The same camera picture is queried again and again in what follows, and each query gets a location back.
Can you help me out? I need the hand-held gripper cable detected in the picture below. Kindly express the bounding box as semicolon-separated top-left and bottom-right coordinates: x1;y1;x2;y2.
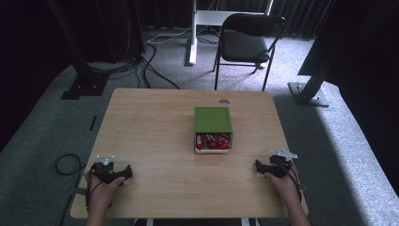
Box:
84;170;104;212
278;162;304;202

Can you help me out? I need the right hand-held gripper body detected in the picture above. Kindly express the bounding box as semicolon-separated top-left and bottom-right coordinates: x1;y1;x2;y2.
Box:
263;148;298;180

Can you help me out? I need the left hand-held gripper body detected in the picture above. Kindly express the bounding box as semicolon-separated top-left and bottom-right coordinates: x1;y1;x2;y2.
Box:
89;153;127;186

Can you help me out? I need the white floor cable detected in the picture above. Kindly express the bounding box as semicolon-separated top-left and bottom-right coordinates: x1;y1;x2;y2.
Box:
146;25;193;45

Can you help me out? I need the black folding chair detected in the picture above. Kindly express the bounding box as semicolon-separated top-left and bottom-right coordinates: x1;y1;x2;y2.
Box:
212;12;287;92

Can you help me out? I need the long black floor cable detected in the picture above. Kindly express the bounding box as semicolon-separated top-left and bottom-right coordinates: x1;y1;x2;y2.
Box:
140;42;182;90

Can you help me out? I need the white cardboard drawer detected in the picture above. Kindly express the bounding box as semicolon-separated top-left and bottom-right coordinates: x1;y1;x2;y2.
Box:
193;131;234;154

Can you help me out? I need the green box sleeve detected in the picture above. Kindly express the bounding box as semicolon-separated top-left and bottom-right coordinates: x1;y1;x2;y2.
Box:
193;106;234;135

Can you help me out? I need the black looped floor cable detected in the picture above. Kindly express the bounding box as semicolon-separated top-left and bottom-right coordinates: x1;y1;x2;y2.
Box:
54;153;83;177

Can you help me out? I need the person's left hand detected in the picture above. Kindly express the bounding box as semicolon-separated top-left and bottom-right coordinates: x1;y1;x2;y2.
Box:
84;173;126;209

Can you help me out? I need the left hand-held gripper cable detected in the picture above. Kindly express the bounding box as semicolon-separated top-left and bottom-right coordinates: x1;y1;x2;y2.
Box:
84;170;104;212

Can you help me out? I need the pile of red packets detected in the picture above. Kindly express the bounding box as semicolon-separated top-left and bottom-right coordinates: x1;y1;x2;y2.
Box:
195;133;232;151

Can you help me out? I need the bundle of floor cables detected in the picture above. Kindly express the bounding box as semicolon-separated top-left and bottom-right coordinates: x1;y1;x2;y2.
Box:
87;57;142;81

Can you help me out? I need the black metal stand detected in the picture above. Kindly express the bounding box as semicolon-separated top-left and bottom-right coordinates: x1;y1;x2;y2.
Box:
287;46;335;107
46;0;111;101

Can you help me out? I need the person's right hand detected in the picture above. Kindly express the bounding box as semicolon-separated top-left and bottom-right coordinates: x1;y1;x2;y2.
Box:
264;160;301;206

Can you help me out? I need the right hand-held gripper cable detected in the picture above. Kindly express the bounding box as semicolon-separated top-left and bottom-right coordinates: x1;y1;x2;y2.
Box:
278;162;304;202

